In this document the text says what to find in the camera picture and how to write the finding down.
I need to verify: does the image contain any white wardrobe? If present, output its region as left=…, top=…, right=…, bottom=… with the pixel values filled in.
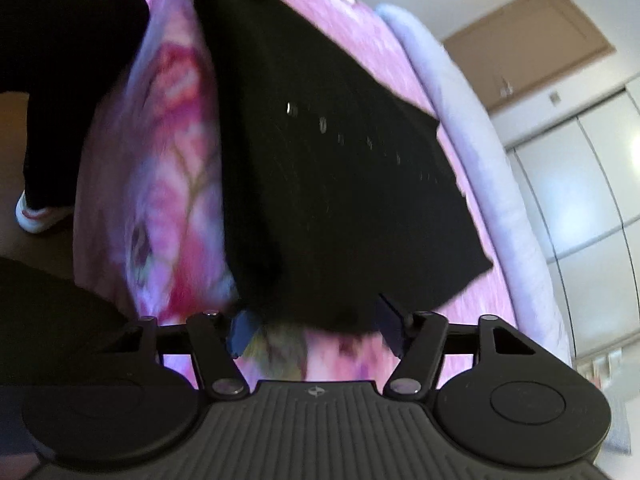
left=504, top=87, right=640, bottom=361

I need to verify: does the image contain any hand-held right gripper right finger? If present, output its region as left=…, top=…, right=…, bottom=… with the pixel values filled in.
left=376, top=293, right=552, bottom=402

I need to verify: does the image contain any pale lavender bed mattress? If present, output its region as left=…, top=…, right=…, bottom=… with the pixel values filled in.
left=375, top=2, right=573, bottom=368

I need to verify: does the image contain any brown wooden door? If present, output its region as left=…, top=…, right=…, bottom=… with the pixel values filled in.
left=442, top=0, right=617, bottom=112

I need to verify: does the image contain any person's white shoe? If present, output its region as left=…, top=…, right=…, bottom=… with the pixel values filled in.
left=15, top=190, right=77, bottom=234

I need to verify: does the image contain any black knitted garment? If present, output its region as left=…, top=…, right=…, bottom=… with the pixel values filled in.
left=192, top=0, right=494, bottom=334

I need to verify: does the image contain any pink floral blanket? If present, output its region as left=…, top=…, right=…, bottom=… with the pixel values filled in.
left=72, top=0, right=523, bottom=383

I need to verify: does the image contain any person's leg in black pants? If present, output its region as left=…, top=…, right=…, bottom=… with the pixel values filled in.
left=0, top=0, right=152, bottom=211

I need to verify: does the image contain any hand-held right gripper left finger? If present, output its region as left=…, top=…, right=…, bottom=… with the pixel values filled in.
left=100, top=309, right=262, bottom=402

